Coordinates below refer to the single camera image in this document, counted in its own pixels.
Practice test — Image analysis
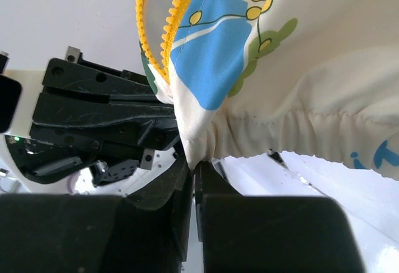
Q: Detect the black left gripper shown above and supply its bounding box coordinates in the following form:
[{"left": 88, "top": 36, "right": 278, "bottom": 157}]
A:
[{"left": 18, "top": 47, "right": 182, "bottom": 186}]

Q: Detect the yellow hooded dinosaur print jacket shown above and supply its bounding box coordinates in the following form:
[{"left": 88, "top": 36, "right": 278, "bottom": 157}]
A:
[{"left": 136, "top": 0, "right": 398, "bottom": 180}]

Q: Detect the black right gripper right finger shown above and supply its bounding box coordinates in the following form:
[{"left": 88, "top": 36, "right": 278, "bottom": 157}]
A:
[{"left": 195, "top": 162, "right": 365, "bottom": 272}]

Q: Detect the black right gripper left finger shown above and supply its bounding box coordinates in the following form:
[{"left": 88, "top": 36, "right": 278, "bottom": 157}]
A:
[{"left": 1, "top": 156, "right": 193, "bottom": 272}]

